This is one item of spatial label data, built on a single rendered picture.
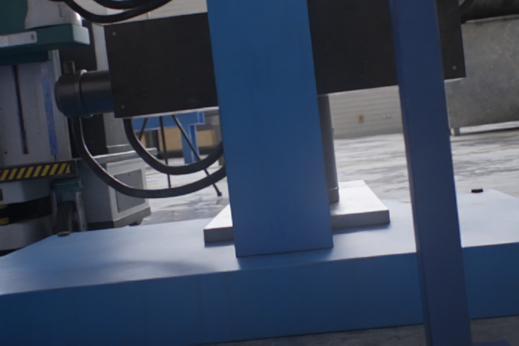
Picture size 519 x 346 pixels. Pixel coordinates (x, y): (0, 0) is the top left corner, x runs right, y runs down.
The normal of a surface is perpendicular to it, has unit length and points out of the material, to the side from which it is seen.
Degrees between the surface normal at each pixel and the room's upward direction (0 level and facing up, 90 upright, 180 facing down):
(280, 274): 90
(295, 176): 90
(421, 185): 90
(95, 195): 90
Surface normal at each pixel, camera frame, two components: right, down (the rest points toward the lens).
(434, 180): -0.07, 0.04
